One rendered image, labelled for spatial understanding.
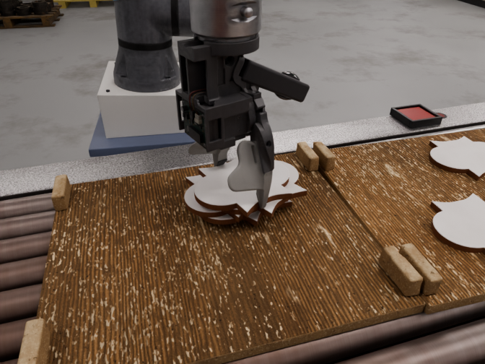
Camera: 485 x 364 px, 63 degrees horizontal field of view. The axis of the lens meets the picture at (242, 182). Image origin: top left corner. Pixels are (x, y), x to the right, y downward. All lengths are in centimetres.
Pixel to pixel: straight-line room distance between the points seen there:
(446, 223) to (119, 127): 67
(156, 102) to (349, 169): 44
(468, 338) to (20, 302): 50
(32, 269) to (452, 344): 49
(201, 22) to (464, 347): 43
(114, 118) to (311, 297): 62
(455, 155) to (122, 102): 66
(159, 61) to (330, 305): 64
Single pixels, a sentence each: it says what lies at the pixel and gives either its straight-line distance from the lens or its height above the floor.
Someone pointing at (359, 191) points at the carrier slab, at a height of 94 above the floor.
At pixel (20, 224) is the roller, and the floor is 92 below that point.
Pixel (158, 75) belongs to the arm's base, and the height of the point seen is 100.
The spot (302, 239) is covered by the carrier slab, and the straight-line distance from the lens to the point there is 53.
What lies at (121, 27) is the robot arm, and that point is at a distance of 91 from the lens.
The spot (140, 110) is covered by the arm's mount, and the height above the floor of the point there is 93.
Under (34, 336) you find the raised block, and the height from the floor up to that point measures 96.
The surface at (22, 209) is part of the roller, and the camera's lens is 70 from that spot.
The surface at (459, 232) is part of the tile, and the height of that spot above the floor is 95.
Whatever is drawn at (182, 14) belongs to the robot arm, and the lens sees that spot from 88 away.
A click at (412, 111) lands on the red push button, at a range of 96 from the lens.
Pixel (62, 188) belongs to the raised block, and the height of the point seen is 96.
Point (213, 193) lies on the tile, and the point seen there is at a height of 98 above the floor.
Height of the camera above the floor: 129
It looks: 34 degrees down
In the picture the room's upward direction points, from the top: straight up
